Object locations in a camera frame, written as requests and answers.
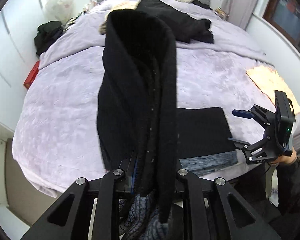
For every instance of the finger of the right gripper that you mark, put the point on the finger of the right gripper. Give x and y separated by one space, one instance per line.
239 144
243 114

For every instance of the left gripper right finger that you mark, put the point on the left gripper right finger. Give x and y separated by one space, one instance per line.
215 210

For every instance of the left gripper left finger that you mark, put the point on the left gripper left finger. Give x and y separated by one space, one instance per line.
96 201

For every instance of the black patterned-lining pants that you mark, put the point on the black patterned-lining pants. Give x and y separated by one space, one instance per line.
142 131

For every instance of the right black sleeve forearm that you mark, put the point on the right black sleeve forearm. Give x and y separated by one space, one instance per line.
288 224

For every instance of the small black clothing pile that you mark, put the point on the small black clothing pile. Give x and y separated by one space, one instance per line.
47 34

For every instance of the person right hand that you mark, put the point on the person right hand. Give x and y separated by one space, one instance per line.
286 159

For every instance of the peach cloth on bed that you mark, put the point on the peach cloth on bed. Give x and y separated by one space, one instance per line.
268 80

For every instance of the black garment on bed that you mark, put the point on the black garment on bed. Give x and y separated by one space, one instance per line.
184 27

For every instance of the lilac plush bed blanket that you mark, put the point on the lilac plush bed blanket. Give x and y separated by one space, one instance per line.
55 140

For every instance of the lilac window curtain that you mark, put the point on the lilac window curtain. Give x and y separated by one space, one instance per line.
240 11

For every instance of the red box beside bed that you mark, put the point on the red box beside bed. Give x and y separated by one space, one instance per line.
32 75

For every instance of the tan fur trim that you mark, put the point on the tan fur trim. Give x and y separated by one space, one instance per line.
103 26

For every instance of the white wardrobe doors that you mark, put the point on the white wardrobe doors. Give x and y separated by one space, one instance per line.
19 20

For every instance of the white floral plush bag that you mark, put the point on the white floral plush bag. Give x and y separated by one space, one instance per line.
59 10

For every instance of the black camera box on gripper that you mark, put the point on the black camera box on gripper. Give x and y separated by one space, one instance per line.
284 120

